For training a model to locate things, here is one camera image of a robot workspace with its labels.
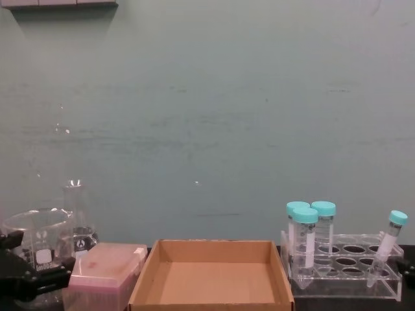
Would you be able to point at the teal capped centrifuge tube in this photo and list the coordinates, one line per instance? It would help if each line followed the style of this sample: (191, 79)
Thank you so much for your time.
(304, 243)
(324, 226)
(293, 207)
(387, 241)

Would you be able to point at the clear acrylic tube rack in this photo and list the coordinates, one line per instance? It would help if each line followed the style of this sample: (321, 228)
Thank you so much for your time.
(350, 278)

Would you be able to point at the pink pipette tip box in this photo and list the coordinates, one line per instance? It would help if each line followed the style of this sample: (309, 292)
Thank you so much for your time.
(103, 275)

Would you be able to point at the grey wall shelf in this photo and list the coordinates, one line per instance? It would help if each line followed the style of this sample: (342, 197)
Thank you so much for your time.
(65, 2)

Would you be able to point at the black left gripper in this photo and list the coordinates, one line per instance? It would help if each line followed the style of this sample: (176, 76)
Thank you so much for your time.
(8, 275)

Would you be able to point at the shallow brown cardboard tray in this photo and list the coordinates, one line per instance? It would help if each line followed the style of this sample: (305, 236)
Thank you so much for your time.
(210, 282)

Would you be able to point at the clear glass conical flask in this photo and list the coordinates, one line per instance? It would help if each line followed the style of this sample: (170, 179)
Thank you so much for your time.
(78, 223)

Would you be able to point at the clear glass beaker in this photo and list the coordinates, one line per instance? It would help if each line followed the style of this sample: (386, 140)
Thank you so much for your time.
(39, 236)

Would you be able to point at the black table cloth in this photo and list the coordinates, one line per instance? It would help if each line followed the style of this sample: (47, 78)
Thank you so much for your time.
(356, 305)

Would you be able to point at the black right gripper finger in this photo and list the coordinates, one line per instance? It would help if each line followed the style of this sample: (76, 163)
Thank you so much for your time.
(408, 266)

